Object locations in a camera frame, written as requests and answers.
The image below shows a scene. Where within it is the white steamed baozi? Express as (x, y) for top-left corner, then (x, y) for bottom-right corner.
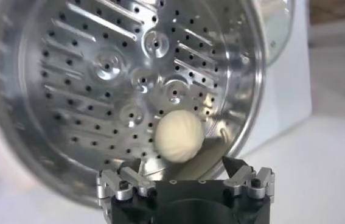
(154, 109), (205, 164)

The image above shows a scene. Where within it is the stainless steel steamer basket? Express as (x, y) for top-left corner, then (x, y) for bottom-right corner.
(0, 0), (267, 211)

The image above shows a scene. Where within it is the glass lid cream handle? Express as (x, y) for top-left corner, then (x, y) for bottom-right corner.
(259, 0), (295, 67)

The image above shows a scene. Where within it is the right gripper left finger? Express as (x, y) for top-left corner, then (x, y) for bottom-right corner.
(96, 158), (158, 201)

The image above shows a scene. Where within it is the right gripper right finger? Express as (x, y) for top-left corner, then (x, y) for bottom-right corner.
(222, 156), (276, 200)

